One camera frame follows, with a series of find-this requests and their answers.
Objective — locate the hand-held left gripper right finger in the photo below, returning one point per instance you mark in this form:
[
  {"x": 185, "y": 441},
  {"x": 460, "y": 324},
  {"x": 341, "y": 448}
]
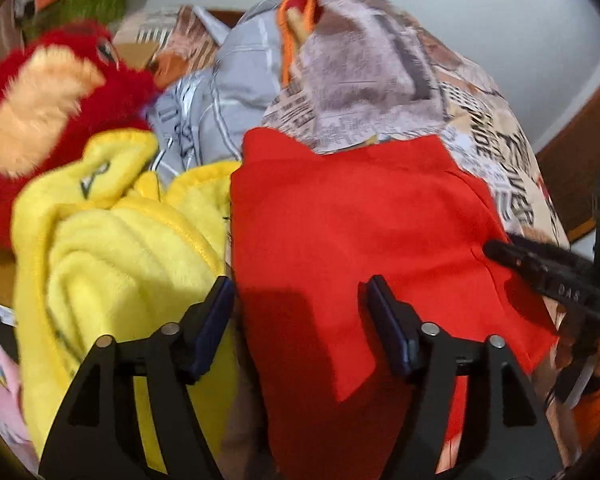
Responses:
[{"x": 387, "y": 330}]

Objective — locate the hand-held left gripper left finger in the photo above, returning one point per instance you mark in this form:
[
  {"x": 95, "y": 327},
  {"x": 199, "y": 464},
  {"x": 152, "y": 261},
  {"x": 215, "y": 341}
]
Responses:
[{"x": 212, "y": 330}]

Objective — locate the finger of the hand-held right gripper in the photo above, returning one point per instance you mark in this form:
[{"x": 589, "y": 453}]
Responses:
[{"x": 520, "y": 257}]

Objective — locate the red garment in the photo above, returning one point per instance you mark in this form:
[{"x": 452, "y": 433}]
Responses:
[{"x": 355, "y": 220}]

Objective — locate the person's right hand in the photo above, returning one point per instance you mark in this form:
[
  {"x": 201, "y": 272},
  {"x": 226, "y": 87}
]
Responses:
[{"x": 562, "y": 357}]

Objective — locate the printed blanket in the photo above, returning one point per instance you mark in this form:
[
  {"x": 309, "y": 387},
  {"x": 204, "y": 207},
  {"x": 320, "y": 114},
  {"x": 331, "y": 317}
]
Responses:
[{"x": 505, "y": 150}]

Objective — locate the yellow fleece garment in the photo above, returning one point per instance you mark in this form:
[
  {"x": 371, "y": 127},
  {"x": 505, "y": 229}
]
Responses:
[{"x": 105, "y": 260}]

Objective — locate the pink cloth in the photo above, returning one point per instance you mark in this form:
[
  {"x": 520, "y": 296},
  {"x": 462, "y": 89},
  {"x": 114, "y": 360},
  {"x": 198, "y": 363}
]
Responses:
[{"x": 0, "y": 390}]

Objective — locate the red plush toy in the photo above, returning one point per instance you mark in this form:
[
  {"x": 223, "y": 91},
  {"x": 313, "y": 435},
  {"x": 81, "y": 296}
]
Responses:
[{"x": 130, "y": 90}]

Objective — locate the grey plaid cloth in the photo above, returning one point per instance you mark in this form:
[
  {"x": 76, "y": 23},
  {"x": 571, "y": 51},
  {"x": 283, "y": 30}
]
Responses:
[{"x": 240, "y": 75}]

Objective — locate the green plush toy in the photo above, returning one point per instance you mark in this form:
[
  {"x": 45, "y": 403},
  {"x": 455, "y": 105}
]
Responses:
[{"x": 90, "y": 5}]

